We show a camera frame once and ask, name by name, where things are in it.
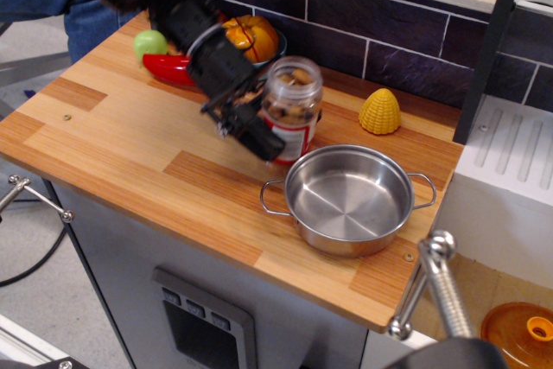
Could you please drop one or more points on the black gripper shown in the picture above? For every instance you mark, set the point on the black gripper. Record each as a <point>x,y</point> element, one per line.
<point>224,74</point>

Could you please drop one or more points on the clear plastic almond jar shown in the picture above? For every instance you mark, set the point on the clear plastic almond jar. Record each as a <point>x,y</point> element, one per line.
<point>292,104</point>

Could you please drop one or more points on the stainless steel pot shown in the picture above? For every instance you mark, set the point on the stainless steel pot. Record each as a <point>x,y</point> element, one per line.
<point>348,200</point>

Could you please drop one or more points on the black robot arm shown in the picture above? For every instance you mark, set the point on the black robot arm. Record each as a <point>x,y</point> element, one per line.
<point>181,21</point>

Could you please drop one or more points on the orange pot lid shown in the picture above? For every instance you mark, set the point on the orange pot lid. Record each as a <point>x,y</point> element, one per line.
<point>522,332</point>

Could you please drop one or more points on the red toy chili pepper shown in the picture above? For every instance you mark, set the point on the red toy chili pepper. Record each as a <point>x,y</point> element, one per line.
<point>172,69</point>

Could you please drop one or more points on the orange toy pumpkin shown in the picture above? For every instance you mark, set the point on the orange toy pumpkin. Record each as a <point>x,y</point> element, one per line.
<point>254,36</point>

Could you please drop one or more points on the light blue bowl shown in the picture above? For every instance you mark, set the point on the light blue bowl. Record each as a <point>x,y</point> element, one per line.
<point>280,52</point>

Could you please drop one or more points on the green toy apple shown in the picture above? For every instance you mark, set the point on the green toy apple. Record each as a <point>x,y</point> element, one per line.
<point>149,42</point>

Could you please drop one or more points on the yellow toy corn piece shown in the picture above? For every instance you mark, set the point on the yellow toy corn piece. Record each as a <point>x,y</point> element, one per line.
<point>380,114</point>

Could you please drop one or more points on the grey toy oven panel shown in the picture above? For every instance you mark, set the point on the grey toy oven panel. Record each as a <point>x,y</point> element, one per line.
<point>208,331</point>

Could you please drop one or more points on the person in blue jeans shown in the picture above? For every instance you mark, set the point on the person in blue jeans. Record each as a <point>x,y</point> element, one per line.
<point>87,23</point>

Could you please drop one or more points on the white toy sink drainboard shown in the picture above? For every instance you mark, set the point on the white toy sink drainboard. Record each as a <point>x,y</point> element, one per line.
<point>510,147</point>

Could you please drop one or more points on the black shelf post right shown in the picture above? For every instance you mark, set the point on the black shelf post right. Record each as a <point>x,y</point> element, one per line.
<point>496,28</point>

